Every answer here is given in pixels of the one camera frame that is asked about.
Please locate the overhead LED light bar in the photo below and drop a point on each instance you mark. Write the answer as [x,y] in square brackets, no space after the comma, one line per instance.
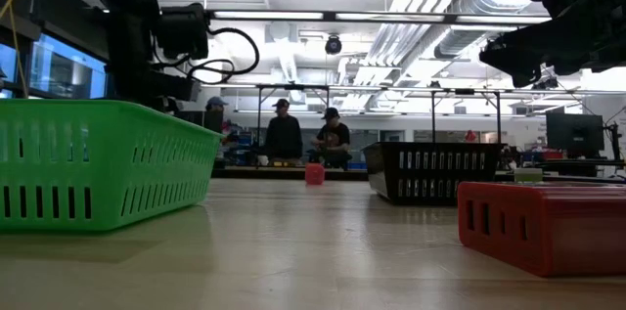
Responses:
[330,16]

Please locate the black background rig frame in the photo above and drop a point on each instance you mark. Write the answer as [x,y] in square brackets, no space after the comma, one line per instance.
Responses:
[293,87]

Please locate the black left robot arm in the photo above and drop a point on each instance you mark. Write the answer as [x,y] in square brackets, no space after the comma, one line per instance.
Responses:
[127,16]

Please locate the black computer monitor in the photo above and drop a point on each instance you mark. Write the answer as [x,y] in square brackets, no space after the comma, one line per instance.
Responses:
[574,131]

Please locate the black ceiling spotlight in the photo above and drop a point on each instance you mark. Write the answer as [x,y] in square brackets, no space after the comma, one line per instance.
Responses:
[333,46]

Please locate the silver ventilation duct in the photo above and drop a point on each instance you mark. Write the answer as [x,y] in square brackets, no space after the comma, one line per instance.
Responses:
[489,2]

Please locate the green slotted plastic basket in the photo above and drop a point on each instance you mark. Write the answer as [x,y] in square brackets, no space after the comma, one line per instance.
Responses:
[107,119]

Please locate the pink wall charger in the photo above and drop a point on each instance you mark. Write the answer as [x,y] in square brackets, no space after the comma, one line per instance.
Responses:
[314,173]

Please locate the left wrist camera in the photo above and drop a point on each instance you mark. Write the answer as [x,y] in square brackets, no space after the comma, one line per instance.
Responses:
[183,31]

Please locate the black slotted plastic basket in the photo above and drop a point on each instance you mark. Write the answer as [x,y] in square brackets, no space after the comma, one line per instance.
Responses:
[430,192]

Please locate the pink cube bottom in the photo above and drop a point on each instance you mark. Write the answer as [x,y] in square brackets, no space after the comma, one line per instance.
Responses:
[562,232]

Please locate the person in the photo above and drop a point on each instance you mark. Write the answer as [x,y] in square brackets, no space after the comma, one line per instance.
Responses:
[215,104]
[283,139]
[335,136]

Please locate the small green cup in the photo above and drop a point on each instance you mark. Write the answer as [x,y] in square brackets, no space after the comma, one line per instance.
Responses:
[528,175]

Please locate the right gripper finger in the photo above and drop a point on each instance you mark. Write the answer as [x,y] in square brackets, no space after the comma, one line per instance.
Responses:
[528,79]
[518,51]

